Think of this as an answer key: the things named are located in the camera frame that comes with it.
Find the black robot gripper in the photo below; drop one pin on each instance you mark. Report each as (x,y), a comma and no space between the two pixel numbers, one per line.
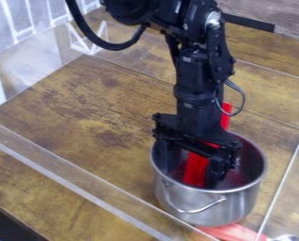
(187,130)

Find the clear acrylic triangle bracket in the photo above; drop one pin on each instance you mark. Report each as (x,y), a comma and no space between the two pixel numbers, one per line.
(80,43)

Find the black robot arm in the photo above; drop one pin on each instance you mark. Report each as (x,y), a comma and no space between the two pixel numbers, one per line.
(192,26)

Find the silver metal object corner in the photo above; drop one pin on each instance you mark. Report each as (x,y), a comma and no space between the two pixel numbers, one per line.
(284,237)

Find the silver metal pot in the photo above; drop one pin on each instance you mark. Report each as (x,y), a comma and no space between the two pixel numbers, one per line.
(219,206)

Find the red plastic block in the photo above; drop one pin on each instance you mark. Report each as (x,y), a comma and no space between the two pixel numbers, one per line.
(196,163)

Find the clear acrylic front barrier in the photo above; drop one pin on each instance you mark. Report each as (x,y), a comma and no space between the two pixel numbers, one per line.
(133,210)

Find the red object under pot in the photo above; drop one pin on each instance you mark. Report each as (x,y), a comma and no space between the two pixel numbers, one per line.
(232,232)

